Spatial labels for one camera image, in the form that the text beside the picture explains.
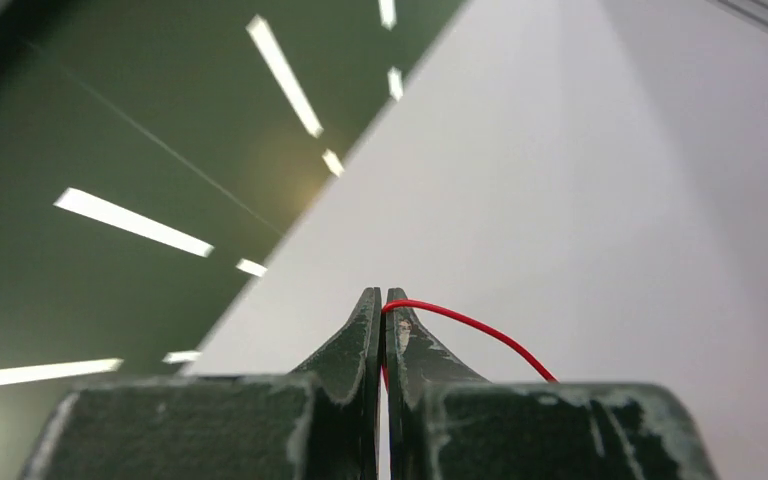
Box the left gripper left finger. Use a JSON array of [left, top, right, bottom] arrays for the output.
[[20, 287, 382, 479]]

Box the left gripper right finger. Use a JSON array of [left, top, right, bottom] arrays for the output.
[[385, 288, 717, 479]]

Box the red cable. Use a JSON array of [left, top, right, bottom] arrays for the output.
[[381, 299, 559, 392]]

